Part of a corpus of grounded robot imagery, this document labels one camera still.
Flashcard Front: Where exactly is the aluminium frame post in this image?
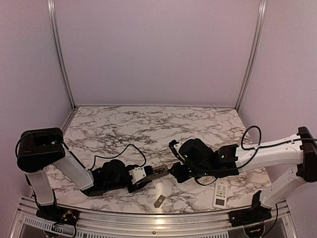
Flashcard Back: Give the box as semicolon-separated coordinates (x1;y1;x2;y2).
48;0;76;110
235;0;267;111

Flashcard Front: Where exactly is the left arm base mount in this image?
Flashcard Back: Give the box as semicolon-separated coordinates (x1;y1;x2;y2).
35;197;79;226

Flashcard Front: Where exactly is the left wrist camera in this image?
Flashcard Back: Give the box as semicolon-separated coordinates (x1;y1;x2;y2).
129;166;153;184

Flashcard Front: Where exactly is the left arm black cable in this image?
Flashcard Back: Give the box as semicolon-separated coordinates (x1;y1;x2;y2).
86;143;147;172

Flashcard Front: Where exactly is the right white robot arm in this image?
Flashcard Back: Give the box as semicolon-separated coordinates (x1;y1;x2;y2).
168;126;317;222

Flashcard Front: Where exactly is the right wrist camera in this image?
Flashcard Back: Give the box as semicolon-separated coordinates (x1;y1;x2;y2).
168;139;181;160

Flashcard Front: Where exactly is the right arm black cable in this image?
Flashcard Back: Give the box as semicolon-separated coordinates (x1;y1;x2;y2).
170;125;263;186

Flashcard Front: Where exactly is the white remote control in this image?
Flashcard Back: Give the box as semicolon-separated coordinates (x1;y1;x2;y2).
149;165;169;180
213;180;229;209

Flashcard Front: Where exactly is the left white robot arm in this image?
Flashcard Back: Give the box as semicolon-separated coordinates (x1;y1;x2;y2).
15;127;154;221

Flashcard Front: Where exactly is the left aluminium frame post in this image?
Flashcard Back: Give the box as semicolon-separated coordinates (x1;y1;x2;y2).
48;0;76;110

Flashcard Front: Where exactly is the front aluminium table rail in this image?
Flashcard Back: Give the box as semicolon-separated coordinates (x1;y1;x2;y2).
17;198;293;238

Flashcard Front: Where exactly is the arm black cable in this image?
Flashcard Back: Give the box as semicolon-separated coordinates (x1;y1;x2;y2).
170;125;263;186
86;143;147;172

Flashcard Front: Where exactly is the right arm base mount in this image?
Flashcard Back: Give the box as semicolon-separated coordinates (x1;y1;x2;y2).
228;190;272;227

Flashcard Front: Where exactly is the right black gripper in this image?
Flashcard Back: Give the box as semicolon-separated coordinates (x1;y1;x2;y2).
169;162;212;183

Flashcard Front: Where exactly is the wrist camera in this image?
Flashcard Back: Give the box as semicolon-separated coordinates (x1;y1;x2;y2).
129;166;153;184
168;139;181;160

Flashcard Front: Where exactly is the grey battery compartment cover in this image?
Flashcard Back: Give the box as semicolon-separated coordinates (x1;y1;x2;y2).
154;195;165;208

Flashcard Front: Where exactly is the right aluminium frame post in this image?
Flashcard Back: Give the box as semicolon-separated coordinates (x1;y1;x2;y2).
235;0;267;111

